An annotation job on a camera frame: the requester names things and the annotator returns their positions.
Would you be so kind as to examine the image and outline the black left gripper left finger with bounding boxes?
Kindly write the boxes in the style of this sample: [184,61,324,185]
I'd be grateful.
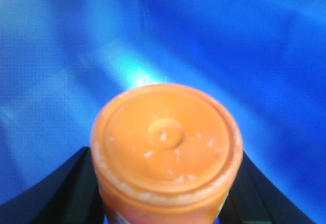
[1,147,104,223]

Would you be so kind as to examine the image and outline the orange cylindrical capacitor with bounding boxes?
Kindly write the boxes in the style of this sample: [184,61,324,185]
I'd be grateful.
[91,83,243,223]

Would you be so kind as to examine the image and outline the blue bin holding capacitor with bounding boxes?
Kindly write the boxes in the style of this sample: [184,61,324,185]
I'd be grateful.
[1,0,325,218]

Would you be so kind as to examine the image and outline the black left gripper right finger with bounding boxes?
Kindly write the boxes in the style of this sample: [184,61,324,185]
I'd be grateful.
[218,154,314,223]

